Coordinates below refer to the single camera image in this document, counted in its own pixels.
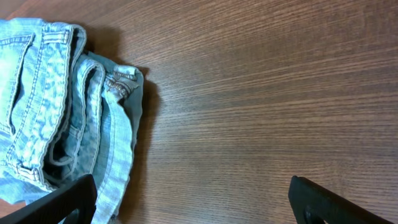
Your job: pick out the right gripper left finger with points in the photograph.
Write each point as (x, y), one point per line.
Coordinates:
(72, 203)

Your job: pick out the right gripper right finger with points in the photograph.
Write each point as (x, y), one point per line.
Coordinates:
(312, 203)

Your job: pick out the light blue denim shorts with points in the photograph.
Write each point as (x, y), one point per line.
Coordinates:
(65, 112)

